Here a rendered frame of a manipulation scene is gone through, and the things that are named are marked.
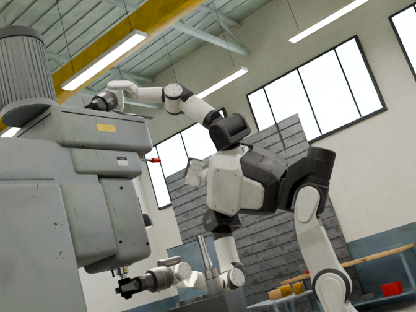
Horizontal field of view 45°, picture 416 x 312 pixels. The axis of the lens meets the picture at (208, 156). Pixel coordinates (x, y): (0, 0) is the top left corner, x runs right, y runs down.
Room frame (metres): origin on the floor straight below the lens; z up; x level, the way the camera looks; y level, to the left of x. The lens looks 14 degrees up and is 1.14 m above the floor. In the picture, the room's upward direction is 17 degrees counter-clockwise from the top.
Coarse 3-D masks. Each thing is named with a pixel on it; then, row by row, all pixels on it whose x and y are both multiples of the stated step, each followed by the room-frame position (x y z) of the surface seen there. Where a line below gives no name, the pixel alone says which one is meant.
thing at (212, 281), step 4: (212, 272) 1.59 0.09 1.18; (216, 272) 1.60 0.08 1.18; (204, 276) 1.60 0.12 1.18; (208, 276) 1.59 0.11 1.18; (212, 276) 1.59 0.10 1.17; (216, 276) 1.59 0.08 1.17; (208, 280) 1.59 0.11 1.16; (212, 280) 1.59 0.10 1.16; (216, 280) 1.59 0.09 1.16; (208, 284) 1.59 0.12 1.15; (212, 284) 1.59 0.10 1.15; (216, 284) 1.59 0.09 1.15; (220, 284) 1.61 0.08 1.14; (208, 288) 1.60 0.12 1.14; (212, 288) 1.59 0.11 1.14; (216, 288) 1.59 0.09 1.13; (220, 288) 1.60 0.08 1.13; (208, 292) 1.60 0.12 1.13
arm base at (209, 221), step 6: (210, 210) 2.18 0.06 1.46; (204, 216) 2.22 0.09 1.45; (210, 216) 2.18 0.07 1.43; (216, 216) 2.16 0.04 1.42; (222, 216) 2.17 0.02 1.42; (234, 216) 2.21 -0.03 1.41; (204, 222) 2.23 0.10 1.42; (210, 222) 2.19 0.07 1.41; (216, 222) 2.15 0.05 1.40; (222, 222) 2.16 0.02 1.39; (228, 222) 2.18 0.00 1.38; (234, 222) 2.20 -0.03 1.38; (240, 222) 2.22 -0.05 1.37; (210, 228) 2.19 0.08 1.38
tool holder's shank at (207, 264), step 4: (196, 236) 1.60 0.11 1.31; (200, 236) 1.60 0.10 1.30; (200, 240) 1.60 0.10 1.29; (204, 240) 1.61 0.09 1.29; (200, 244) 1.60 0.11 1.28; (204, 244) 1.60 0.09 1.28; (200, 248) 1.60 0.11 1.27; (204, 248) 1.60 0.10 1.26; (200, 252) 1.61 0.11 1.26; (204, 252) 1.60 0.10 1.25; (204, 256) 1.60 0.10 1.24; (208, 256) 1.60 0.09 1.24; (204, 260) 1.60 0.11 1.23; (208, 260) 1.60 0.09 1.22; (204, 264) 1.60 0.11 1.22; (208, 264) 1.60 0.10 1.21; (212, 264) 1.61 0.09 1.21; (208, 268) 1.60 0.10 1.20
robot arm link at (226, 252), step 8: (216, 240) 2.19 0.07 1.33; (224, 240) 2.18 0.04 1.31; (232, 240) 2.20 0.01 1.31; (216, 248) 2.20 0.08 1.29; (224, 248) 2.17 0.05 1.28; (232, 248) 2.18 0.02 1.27; (224, 256) 2.17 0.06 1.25; (232, 256) 2.17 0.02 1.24; (224, 264) 2.16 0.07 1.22; (232, 264) 2.15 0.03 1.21; (240, 264) 2.16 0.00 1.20; (224, 272) 2.19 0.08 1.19; (232, 272) 2.11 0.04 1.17; (240, 272) 2.14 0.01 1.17; (232, 280) 2.10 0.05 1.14; (240, 280) 2.12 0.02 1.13
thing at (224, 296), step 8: (224, 288) 1.58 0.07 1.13; (240, 288) 1.63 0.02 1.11; (200, 296) 1.63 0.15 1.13; (208, 296) 1.57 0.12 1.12; (216, 296) 1.54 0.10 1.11; (224, 296) 1.53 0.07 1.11; (232, 296) 1.57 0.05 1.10; (240, 296) 1.62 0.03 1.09; (176, 304) 1.64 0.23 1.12; (184, 304) 1.61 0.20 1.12; (192, 304) 1.58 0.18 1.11; (200, 304) 1.57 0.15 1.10; (208, 304) 1.56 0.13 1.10; (216, 304) 1.55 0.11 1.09; (224, 304) 1.53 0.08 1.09; (232, 304) 1.56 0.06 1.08; (240, 304) 1.60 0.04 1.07
